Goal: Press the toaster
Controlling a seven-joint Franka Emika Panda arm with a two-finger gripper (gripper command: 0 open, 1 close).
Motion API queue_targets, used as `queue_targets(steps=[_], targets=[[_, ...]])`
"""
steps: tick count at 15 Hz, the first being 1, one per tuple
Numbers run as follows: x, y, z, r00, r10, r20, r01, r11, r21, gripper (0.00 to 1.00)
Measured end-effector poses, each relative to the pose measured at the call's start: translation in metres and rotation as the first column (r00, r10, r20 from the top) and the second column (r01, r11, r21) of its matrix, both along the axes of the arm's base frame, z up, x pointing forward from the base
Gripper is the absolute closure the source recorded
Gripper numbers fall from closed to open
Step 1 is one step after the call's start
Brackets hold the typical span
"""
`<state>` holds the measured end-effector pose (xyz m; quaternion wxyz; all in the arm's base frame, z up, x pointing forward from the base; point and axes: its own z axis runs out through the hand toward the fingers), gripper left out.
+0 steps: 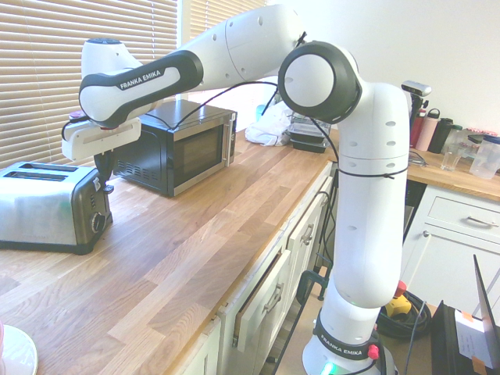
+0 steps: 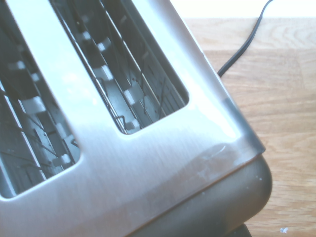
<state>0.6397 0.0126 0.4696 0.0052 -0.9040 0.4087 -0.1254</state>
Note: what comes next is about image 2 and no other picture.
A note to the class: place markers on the stainless steel two-slot toaster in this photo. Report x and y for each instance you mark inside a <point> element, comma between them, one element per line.
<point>128,168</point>

